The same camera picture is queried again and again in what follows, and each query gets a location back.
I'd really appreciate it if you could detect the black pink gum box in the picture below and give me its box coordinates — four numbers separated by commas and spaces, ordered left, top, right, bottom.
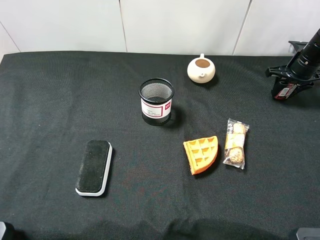
271, 77, 301, 101

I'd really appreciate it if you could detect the grey base corner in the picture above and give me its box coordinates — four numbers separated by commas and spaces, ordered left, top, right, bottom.
296, 227, 320, 240
0, 221, 15, 240

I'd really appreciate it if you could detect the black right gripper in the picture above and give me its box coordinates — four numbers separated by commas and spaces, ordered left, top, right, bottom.
265, 64, 320, 86

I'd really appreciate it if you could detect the grey left base corner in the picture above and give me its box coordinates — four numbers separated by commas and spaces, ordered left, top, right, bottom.
0, 221, 15, 240

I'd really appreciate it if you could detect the orange toy waffle slice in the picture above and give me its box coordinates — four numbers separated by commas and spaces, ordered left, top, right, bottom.
183, 136, 219, 175

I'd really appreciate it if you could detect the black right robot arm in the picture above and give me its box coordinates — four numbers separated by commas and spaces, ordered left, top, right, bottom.
265, 31, 320, 86

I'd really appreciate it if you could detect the cream ceramic teapot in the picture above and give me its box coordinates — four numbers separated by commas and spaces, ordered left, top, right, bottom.
187, 53, 216, 84

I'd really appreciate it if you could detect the wrapped cookie snack pack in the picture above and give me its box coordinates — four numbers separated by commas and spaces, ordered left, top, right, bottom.
223, 118, 250, 170

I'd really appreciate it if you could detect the black white board eraser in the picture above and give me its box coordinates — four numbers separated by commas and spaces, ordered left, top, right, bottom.
75, 140, 113, 197

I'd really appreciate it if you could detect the black mesh pen holder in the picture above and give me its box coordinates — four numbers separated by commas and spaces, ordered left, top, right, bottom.
138, 78, 175, 126

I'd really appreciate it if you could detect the grey right base corner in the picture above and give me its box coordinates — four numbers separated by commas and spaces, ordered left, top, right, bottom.
296, 227, 320, 240

